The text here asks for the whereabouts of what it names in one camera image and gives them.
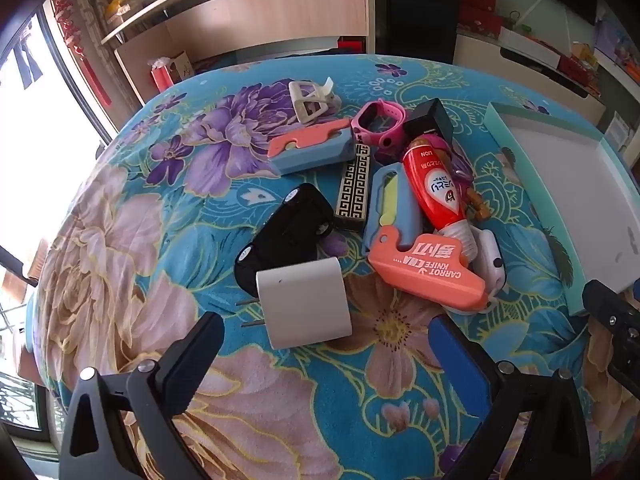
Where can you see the red flat box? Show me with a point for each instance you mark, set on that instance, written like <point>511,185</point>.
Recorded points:
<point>577,70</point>

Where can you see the white plastic toy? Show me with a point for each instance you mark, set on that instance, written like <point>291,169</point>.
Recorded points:
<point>492,255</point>

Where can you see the small red box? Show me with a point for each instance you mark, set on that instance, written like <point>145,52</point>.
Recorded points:
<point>352,44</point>

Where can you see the hanging dark clothes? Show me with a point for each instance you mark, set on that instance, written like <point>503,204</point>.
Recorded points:
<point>27,62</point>

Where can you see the red gift bag with plastic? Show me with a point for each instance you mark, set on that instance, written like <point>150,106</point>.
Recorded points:
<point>161,77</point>

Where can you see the gold black patterned lighter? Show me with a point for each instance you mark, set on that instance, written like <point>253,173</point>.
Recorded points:
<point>352,195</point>

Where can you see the red hanging ornament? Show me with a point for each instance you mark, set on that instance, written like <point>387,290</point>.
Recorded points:
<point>75,40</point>

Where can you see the teal white box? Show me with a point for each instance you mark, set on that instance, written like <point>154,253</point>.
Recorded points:
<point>575,185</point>

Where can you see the white charger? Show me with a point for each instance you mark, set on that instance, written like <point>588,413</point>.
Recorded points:
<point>305,305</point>

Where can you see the wooden desk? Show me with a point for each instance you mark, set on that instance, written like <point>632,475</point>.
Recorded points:
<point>280,10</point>

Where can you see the yellow object on desk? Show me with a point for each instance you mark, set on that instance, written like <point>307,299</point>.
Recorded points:
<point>120,5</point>

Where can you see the cream plastic clip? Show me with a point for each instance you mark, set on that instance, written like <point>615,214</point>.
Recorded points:
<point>300,97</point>

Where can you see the white flat box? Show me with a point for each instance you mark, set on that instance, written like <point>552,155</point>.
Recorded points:
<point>530,45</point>

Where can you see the large orange toy knife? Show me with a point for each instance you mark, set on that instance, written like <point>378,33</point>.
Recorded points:
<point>430,280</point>

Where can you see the black charger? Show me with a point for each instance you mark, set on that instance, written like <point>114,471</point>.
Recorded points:
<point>435,117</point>

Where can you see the black toy car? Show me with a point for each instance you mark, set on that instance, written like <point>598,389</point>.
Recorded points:
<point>295,230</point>

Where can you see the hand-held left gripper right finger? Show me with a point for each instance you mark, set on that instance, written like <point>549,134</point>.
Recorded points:
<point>460,360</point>

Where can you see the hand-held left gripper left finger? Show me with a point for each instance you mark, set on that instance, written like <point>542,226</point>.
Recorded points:
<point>200,345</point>

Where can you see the pink brown puppy toy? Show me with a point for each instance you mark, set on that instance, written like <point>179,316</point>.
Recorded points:
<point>462,167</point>

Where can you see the black water dispenser cabinet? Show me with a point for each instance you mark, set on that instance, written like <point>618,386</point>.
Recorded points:
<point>420,15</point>

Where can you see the red toothpaste tube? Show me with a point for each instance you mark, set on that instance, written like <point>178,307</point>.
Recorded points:
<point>435,185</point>

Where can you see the blue storage box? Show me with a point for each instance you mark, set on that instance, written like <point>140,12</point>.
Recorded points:
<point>207,66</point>

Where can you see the purple box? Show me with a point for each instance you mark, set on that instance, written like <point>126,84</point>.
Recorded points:
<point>612,45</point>

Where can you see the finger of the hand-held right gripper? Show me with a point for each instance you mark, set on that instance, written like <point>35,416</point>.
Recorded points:
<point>620,320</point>

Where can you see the small blue orange toy knife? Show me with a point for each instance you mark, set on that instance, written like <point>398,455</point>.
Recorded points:
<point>310,157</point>

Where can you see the black tool case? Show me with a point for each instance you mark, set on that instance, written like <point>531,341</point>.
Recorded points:
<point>310,53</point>

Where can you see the red gift box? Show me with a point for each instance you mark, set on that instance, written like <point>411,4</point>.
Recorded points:
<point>480,22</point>

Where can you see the cream television stand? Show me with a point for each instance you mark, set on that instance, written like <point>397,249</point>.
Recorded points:
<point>500,67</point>

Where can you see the pink kids watch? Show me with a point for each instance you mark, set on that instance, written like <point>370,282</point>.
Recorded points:
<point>389,140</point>

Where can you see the blue yellow toy knife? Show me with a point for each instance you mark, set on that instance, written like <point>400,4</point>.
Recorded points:
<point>405,210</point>

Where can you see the beige paper bag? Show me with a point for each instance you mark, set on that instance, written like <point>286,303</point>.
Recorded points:
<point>182,65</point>

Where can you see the floral blanket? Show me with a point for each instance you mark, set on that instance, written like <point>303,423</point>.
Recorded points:
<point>175,240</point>

